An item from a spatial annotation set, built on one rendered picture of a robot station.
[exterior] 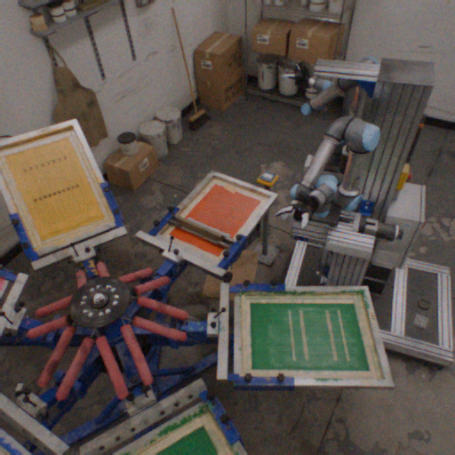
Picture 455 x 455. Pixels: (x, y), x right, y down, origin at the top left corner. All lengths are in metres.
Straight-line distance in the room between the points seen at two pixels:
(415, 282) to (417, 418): 1.03
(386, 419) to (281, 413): 0.72
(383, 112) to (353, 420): 2.07
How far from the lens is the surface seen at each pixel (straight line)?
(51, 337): 2.42
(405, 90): 2.17
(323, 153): 2.08
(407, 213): 2.64
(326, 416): 3.18
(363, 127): 2.04
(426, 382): 3.46
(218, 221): 2.81
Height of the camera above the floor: 2.98
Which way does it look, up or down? 47 degrees down
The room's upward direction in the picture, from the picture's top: 4 degrees counter-clockwise
